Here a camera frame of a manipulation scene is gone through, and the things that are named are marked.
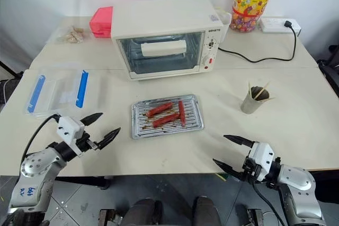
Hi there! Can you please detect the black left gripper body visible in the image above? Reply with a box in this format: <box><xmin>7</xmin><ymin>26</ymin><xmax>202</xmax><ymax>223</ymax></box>
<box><xmin>75</xmin><ymin>131</ymin><xmax>103</xmax><ymax>156</ymax></box>

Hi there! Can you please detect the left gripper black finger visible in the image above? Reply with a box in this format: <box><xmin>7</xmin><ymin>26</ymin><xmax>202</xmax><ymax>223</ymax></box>
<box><xmin>96</xmin><ymin>127</ymin><xmax>122</xmax><ymax>150</ymax></box>
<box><xmin>81</xmin><ymin>112</ymin><xmax>104</xmax><ymax>127</ymax></box>

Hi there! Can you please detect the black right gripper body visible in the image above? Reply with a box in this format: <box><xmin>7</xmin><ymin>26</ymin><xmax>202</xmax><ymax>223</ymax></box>
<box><xmin>242</xmin><ymin>157</ymin><xmax>260</xmax><ymax>184</ymax></box>

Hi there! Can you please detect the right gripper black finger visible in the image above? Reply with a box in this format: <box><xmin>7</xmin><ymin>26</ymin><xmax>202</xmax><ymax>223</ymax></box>
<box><xmin>223</xmin><ymin>134</ymin><xmax>254</xmax><ymax>148</ymax></box>
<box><xmin>212</xmin><ymin>158</ymin><xmax>244</xmax><ymax>182</ymax></box>

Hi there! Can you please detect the metal skewer cup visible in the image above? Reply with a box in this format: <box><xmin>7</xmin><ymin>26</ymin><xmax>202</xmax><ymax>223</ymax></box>
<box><xmin>240</xmin><ymin>85</ymin><xmax>271</xmax><ymax>115</ymax></box>

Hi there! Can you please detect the silver ribbed baking tray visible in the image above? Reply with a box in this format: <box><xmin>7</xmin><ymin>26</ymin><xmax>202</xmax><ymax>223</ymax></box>
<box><xmin>131</xmin><ymin>94</ymin><xmax>205</xmax><ymax>140</ymax></box>

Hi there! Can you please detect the clear box with blue latches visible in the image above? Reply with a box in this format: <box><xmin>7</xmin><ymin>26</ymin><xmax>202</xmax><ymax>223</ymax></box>
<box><xmin>24</xmin><ymin>64</ymin><xmax>103</xmax><ymax>119</ymax></box>

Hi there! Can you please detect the dark rounded shape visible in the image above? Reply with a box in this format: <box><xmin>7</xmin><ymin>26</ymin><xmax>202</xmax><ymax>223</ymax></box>
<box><xmin>192</xmin><ymin>195</ymin><xmax>217</xmax><ymax>226</ymax></box>
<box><xmin>124</xmin><ymin>198</ymin><xmax>164</xmax><ymax>226</ymax></box>

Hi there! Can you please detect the red grilled sausage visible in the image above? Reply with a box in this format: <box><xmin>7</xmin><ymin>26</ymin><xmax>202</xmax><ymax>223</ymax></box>
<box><xmin>177</xmin><ymin>100</ymin><xmax>187</xmax><ymax>127</ymax></box>
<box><xmin>152</xmin><ymin>112</ymin><xmax>181</xmax><ymax>129</ymax></box>
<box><xmin>147</xmin><ymin>101</ymin><xmax>174</xmax><ymax>117</ymax></box>

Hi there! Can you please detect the clear bag of snacks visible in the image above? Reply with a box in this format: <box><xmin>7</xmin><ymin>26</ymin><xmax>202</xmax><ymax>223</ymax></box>
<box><xmin>53</xmin><ymin>24</ymin><xmax>92</xmax><ymax>45</ymax></box>

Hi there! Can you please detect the pink plastic box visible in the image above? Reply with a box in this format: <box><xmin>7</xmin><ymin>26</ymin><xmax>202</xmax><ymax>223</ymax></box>
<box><xmin>89</xmin><ymin>6</ymin><xmax>114</xmax><ymax>39</ymax></box>

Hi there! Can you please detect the black chair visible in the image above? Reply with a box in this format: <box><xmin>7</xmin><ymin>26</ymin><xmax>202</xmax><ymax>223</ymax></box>
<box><xmin>317</xmin><ymin>43</ymin><xmax>339</xmax><ymax>89</ymax></box>

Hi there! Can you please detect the white power strip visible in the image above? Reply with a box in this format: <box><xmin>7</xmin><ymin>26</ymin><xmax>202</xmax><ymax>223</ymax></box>
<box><xmin>258</xmin><ymin>17</ymin><xmax>302</xmax><ymax>37</ymax></box>

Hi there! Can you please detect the white toaster oven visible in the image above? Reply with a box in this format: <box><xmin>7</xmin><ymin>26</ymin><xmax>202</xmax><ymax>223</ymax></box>
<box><xmin>111</xmin><ymin>0</ymin><xmax>230</xmax><ymax>82</ymax></box>

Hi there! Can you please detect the candy jar with orange lid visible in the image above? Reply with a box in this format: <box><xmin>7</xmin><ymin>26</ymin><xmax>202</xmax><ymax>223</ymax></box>
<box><xmin>229</xmin><ymin>0</ymin><xmax>278</xmax><ymax>34</ymax></box>

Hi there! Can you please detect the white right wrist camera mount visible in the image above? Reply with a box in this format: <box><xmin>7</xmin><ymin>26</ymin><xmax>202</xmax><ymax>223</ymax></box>
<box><xmin>247</xmin><ymin>141</ymin><xmax>275</xmax><ymax>182</ymax></box>

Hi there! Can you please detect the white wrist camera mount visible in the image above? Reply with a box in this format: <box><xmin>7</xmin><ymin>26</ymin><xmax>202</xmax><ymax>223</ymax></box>
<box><xmin>55</xmin><ymin>116</ymin><xmax>86</xmax><ymax>157</ymax></box>
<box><xmin>247</xmin><ymin>141</ymin><xmax>275</xmax><ymax>182</ymax></box>

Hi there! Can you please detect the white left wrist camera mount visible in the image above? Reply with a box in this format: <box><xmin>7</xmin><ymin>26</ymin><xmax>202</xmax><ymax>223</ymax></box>
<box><xmin>55</xmin><ymin>116</ymin><xmax>86</xmax><ymax>157</ymax></box>

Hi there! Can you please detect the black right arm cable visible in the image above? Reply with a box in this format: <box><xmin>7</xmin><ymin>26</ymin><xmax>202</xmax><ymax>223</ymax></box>
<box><xmin>253</xmin><ymin>180</ymin><xmax>287</xmax><ymax>226</ymax></box>

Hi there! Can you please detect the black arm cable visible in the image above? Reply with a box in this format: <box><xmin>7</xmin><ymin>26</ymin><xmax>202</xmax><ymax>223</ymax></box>
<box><xmin>20</xmin><ymin>113</ymin><xmax>60</xmax><ymax>164</ymax></box>
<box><xmin>253</xmin><ymin>180</ymin><xmax>287</xmax><ymax>226</ymax></box>

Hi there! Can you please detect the black table frame bar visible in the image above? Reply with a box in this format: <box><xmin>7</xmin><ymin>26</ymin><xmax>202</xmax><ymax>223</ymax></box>
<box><xmin>54</xmin><ymin>175</ymin><xmax>112</xmax><ymax>191</ymax></box>

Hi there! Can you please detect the grey metal bracket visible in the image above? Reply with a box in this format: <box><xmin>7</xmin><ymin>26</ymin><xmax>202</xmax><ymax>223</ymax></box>
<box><xmin>246</xmin><ymin>209</ymin><xmax>266</xmax><ymax>226</ymax></box>
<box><xmin>99</xmin><ymin>209</ymin><xmax>124</xmax><ymax>226</ymax></box>

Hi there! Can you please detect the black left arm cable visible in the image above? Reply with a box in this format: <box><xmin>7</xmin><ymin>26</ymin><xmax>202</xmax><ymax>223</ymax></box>
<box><xmin>20</xmin><ymin>113</ymin><xmax>60</xmax><ymax>164</ymax></box>

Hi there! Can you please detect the black plug with cable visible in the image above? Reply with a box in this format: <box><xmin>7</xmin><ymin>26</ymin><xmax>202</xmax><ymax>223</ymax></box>
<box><xmin>218</xmin><ymin>20</ymin><xmax>298</xmax><ymax>64</ymax></box>

